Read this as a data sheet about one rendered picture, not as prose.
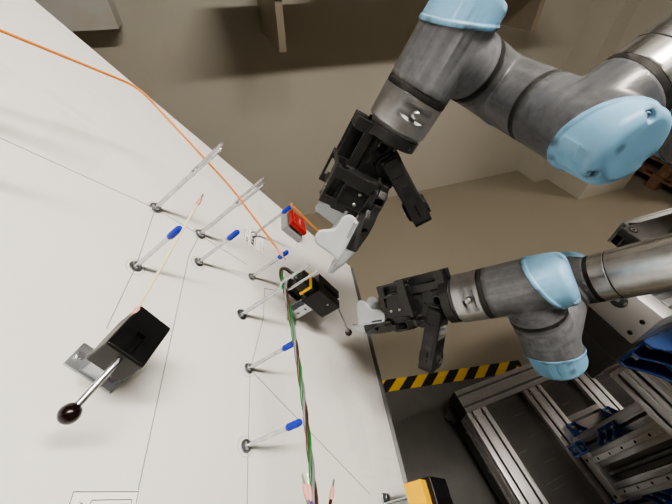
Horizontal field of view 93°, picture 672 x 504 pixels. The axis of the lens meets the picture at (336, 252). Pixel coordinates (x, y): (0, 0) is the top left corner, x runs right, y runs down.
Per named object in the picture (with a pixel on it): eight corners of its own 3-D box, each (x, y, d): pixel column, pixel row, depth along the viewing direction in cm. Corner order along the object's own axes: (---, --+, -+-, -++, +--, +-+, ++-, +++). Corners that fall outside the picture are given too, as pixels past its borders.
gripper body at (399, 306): (391, 281, 61) (453, 265, 54) (405, 325, 60) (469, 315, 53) (371, 288, 55) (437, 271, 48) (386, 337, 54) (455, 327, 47)
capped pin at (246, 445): (239, 450, 36) (296, 425, 33) (242, 437, 37) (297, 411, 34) (249, 455, 37) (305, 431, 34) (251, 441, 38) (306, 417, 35)
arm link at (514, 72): (537, 156, 40) (484, 123, 34) (483, 121, 47) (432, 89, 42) (593, 94, 35) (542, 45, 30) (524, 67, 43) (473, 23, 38)
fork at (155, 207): (151, 200, 45) (217, 136, 40) (163, 208, 46) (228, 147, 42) (147, 208, 44) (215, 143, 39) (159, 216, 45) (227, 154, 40)
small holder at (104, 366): (-4, 429, 22) (46, 391, 20) (91, 335, 30) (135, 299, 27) (57, 460, 24) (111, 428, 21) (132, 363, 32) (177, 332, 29)
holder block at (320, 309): (322, 318, 57) (339, 307, 56) (301, 301, 54) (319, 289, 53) (322, 301, 60) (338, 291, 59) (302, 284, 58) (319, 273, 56)
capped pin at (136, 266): (142, 263, 39) (187, 224, 36) (141, 273, 38) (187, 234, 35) (129, 259, 37) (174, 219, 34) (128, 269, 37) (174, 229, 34)
